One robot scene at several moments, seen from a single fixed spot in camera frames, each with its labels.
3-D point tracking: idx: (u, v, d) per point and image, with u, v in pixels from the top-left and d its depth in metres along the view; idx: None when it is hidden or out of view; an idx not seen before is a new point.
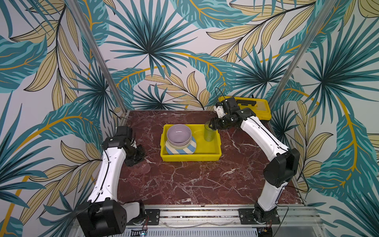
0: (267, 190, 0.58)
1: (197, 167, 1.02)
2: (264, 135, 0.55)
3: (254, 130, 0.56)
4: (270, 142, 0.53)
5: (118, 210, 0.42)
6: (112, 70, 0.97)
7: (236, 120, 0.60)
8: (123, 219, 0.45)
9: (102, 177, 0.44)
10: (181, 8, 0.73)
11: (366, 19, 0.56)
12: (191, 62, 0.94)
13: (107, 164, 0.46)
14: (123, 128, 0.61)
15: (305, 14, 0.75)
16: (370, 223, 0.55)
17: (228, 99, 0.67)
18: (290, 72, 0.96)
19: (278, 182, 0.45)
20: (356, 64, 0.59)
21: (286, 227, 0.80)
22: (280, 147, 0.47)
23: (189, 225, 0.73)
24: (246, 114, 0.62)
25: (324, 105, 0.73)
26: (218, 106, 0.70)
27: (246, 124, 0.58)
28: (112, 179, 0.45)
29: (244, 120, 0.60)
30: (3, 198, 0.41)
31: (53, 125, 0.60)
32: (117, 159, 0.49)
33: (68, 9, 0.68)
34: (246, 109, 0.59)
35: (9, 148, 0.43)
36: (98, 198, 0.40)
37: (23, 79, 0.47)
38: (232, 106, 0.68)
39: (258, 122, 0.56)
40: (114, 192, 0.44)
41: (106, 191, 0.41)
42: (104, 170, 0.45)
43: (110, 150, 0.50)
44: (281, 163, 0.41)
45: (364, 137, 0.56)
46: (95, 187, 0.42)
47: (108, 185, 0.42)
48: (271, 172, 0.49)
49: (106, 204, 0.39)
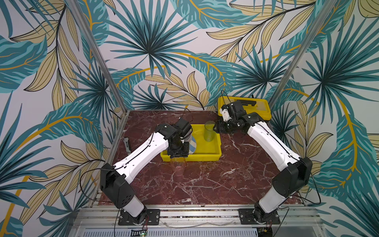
0: (271, 195, 0.56)
1: (197, 167, 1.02)
2: (273, 142, 0.52)
3: (262, 136, 0.53)
4: (281, 150, 0.50)
5: (126, 190, 0.44)
6: (112, 70, 0.97)
7: (243, 125, 0.57)
8: (127, 198, 0.47)
9: (135, 154, 0.46)
10: (181, 8, 0.73)
11: (366, 19, 0.56)
12: (191, 62, 0.94)
13: (145, 146, 0.48)
14: (184, 121, 0.61)
15: (305, 14, 0.75)
16: (370, 223, 0.55)
17: (234, 102, 0.64)
18: (290, 72, 0.96)
19: (288, 193, 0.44)
20: (356, 64, 0.59)
21: (286, 227, 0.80)
22: (290, 156, 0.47)
23: (189, 225, 0.73)
24: (253, 119, 0.58)
25: (324, 105, 0.73)
26: (223, 109, 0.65)
27: (253, 130, 0.55)
28: (139, 162, 0.46)
29: (251, 125, 0.57)
30: (3, 198, 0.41)
31: (52, 125, 0.60)
32: (156, 147, 0.49)
33: (68, 9, 0.68)
34: (254, 114, 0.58)
35: (8, 148, 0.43)
36: (119, 170, 0.43)
37: (23, 79, 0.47)
38: (238, 111, 0.64)
39: (266, 128, 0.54)
40: (133, 175, 0.46)
41: (127, 169, 0.43)
42: (141, 149, 0.47)
43: (156, 136, 0.51)
44: (292, 173, 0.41)
45: (364, 137, 0.56)
46: (126, 159, 0.45)
47: (132, 165, 0.44)
48: (281, 181, 0.46)
49: (120, 180, 0.41)
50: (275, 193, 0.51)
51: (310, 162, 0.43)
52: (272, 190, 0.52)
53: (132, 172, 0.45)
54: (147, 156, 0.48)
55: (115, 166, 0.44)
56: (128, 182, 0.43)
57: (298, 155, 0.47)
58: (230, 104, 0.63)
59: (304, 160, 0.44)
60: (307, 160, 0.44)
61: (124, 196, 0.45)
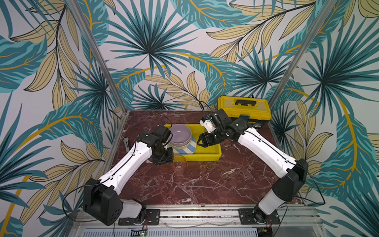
0: (271, 199, 0.56)
1: (197, 167, 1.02)
2: (267, 149, 0.50)
3: (255, 144, 0.51)
4: (277, 157, 0.48)
5: (114, 204, 0.43)
6: (112, 70, 0.97)
7: (232, 135, 0.54)
8: (116, 213, 0.45)
9: (120, 165, 0.46)
10: (181, 8, 0.73)
11: (366, 19, 0.56)
12: (191, 62, 0.94)
13: (130, 155, 0.49)
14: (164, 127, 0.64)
15: (305, 14, 0.75)
16: (370, 223, 0.55)
17: (217, 112, 0.61)
18: (290, 72, 0.96)
19: (291, 198, 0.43)
20: (355, 64, 0.59)
21: (286, 227, 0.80)
22: (287, 161, 0.47)
23: (189, 225, 0.73)
24: (242, 127, 0.56)
25: (324, 105, 0.73)
26: (205, 120, 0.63)
27: (245, 138, 0.52)
28: (127, 172, 0.46)
29: (242, 134, 0.54)
30: (3, 198, 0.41)
31: (52, 125, 0.60)
32: (141, 154, 0.51)
33: (68, 9, 0.68)
34: (241, 121, 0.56)
35: (9, 148, 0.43)
36: (105, 182, 0.42)
37: (23, 79, 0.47)
38: (223, 120, 0.61)
39: (257, 134, 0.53)
40: (121, 185, 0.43)
41: (114, 180, 0.43)
42: (125, 160, 0.48)
43: (139, 144, 0.53)
44: (294, 179, 0.49)
45: (364, 136, 0.56)
46: (111, 171, 0.44)
47: (119, 176, 0.44)
48: (282, 188, 0.45)
49: (108, 192, 0.40)
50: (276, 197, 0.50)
51: (306, 163, 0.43)
52: (271, 194, 0.51)
53: (120, 182, 0.44)
54: (134, 164, 0.49)
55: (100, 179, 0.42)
56: (117, 194, 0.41)
57: (294, 158, 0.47)
58: (213, 114, 0.60)
59: (300, 162, 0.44)
60: (303, 162, 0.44)
61: (113, 210, 0.43)
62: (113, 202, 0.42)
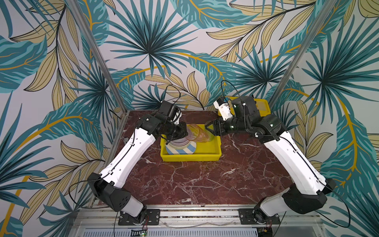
0: (278, 205, 0.54)
1: (197, 167, 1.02)
2: (301, 165, 0.43)
3: (288, 155, 0.43)
4: (309, 176, 0.42)
5: (118, 195, 0.42)
6: (112, 70, 0.97)
7: (262, 136, 0.43)
8: (124, 199, 0.47)
9: (119, 157, 0.43)
10: (181, 8, 0.73)
11: (366, 19, 0.56)
12: (191, 62, 0.94)
13: (130, 146, 0.45)
14: (168, 105, 0.53)
15: (305, 14, 0.75)
16: (370, 223, 0.55)
17: (246, 101, 0.46)
18: (290, 72, 0.96)
19: (305, 212, 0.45)
20: (356, 64, 0.59)
21: (286, 227, 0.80)
22: (318, 181, 0.42)
23: (189, 225, 0.73)
24: (276, 130, 0.44)
25: (324, 105, 0.73)
26: (222, 105, 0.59)
27: (278, 145, 0.43)
28: (127, 165, 0.44)
29: (276, 139, 0.43)
30: (3, 198, 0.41)
31: (52, 125, 0.60)
32: (142, 144, 0.46)
33: (68, 9, 0.68)
34: (276, 120, 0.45)
35: (9, 148, 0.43)
36: (105, 177, 0.41)
37: (23, 79, 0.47)
38: (251, 113, 0.48)
39: (292, 141, 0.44)
40: (123, 177, 0.44)
41: (114, 175, 0.41)
42: (125, 150, 0.44)
43: (138, 132, 0.47)
44: (322, 203, 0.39)
45: (364, 137, 0.56)
46: (110, 164, 0.43)
47: (119, 170, 0.42)
48: (297, 201, 0.43)
49: (108, 188, 0.39)
50: (282, 203, 0.49)
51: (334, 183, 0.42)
52: (279, 200, 0.49)
53: (120, 177, 0.42)
54: (134, 156, 0.45)
55: (100, 175, 0.41)
56: (119, 187, 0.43)
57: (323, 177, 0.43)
58: (241, 103, 0.45)
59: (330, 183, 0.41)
60: (332, 183, 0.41)
61: (120, 199, 0.45)
62: (116, 197, 0.42)
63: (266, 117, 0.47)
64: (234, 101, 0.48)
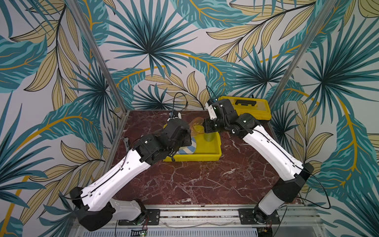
0: (273, 201, 0.55)
1: (197, 167, 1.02)
2: (276, 151, 0.47)
3: (263, 145, 0.47)
4: (285, 161, 0.46)
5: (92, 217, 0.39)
6: (112, 70, 0.97)
7: (238, 132, 0.49)
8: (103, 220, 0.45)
9: (104, 179, 0.40)
10: (181, 8, 0.73)
11: (366, 19, 0.56)
12: (191, 62, 0.94)
13: (117, 170, 0.40)
14: (174, 127, 0.43)
15: (305, 14, 0.75)
16: (370, 223, 0.55)
17: (223, 103, 0.53)
18: (290, 72, 0.96)
19: (291, 199, 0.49)
20: (356, 64, 0.59)
21: (286, 227, 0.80)
22: (295, 166, 0.45)
23: (189, 225, 0.73)
24: (249, 125, 0.51)
25: (324, 105, 0.73)
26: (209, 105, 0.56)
27: (252, 138, 0.48)
28: (105, 192, 0.39)
29: (249, 133, 0.49)
30: (3, 198, 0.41)
31: (53, 125, 0.60)
32: (130, 171, 0.41)
33: (68, 9, 0.68)
34: (248, 117, 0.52)
35: (9, 148, 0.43)
36: (84, 198, 0.38)
37: (23, 79, 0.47)
38: (228, 113, 0.55)
39: (265, 134, 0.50)
40: (101, 202, 0.40)
41: (92, 198, 0.38)
42: (111, 174, 0.40)
43: (131, 155, 0.41)
44: (301, 186, 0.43)
45: (364, 137, 0.56)
46: (94, 185, 0.39)
47: (98, 194, 0.38)
48: (283, 189, 0.45)
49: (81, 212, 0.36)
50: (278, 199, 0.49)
51: (312, 168, 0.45)
52: (272, 194, 0.51)
53: (96, 202, 0.39)
54: (117, 183, 0.40)
55: (82, 192, 0.39)
56: (94, 212, 0.39)
57: (301, 162, 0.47)
58: (218, 104, 0.52)
59: (306, 167, 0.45)
60: (310, 167, 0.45)
61: (97, 221, 0.42)
62: (89, 222, 0.39)
63: (243, 115, 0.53)
64: (213, 103, 0.55)
